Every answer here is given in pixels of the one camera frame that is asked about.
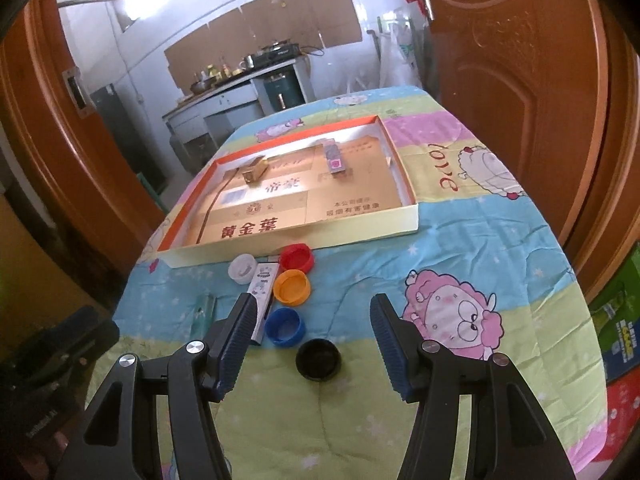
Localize green carton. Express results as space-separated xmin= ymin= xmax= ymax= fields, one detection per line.
xmin=590 ymin=247 xmax=640 ymax=386

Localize Hello Kitty pencil case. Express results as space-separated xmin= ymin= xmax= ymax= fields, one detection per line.
xmin=247 ymin=262 xmax=280 ymax=347

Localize metal strike plate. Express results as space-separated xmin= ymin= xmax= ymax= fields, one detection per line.
xmin=62 ymin=67 xmax=93 ymax=108

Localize transparent lighter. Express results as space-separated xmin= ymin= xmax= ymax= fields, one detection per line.
xmin=322 ymin=142 xmax=348 ymax=178

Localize brown wooden door frame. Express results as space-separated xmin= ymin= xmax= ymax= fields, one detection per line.
xmin=0 ymin=0 xmax=640 ymax=306

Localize brown wooden door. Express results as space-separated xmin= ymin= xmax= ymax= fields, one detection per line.
xmin=410 ymin=0 xmax=616 ymax=281

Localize black gas stove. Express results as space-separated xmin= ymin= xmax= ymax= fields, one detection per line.
xmin=252 ymin=42 xmax=300 ymax=68

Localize orange bottle cap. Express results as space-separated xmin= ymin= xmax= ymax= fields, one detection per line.
xmin=274 ymin=269 xmax=312 ymax=306

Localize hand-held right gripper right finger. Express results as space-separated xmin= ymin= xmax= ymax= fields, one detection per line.
xmin=370 ymin=294 xmax=576 ymax=480

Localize green wooden chair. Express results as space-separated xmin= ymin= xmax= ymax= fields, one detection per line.
xmin=137 ymin=172 xmax=168 ymax=213

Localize white plastic sack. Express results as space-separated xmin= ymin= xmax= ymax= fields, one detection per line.
xmin=377 ymin=7 xmax=426 ymax=88

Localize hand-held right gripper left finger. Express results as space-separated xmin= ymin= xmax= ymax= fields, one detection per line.
xmin=55 ymin=292 xmax=258 ymax=480

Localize orange-rimmed shallow cardboard tray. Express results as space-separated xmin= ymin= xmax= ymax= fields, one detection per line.
xmin=150 ymin=114 xmax=420 ymax=269

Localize grey kitchen counter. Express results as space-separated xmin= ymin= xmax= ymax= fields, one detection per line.
xmin=162 ymin=55 xmax=316 ymax=171

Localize red carton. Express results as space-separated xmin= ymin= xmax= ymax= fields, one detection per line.
xmin=607 ymin=375 xmax=640 ymax=461

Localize blue bottle cap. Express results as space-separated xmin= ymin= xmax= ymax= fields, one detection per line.
xmin=264 ymin=307 xmax=304 ymax=345

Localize white bottle cap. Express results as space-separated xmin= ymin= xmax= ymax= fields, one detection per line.
xmin=228 ymin=254 xmax=259 ymax=285

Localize dark panel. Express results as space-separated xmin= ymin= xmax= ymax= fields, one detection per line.
xmin=90 ymin=85 xmax=166 ymax=201

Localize black bottle cap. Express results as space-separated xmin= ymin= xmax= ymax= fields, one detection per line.
xmin=295 ymin=339 xmax=342 ymax=382

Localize teal lighter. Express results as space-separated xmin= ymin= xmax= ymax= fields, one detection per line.
xmin=191 ymin=294 xmax=218 ymax=343

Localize red bottle cap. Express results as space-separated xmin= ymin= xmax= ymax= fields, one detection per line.
xmin=278 ymin=243 xmax=315 ymax=273

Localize metal pole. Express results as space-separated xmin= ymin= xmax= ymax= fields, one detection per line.
xmin=367 ymin=30 xmax=382 ymax=86

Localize gold lighter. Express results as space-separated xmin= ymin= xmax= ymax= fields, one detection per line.
xmin=241 ymin=156 xmax=268 ymax=184

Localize teal air fryer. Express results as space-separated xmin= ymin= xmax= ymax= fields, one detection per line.
xmin=263 ymin=74 xmax=304 ymax=113

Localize cardboard sheets on wall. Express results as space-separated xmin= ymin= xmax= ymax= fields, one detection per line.
xmin=164 ymin=0 xmax=363 ymax=91

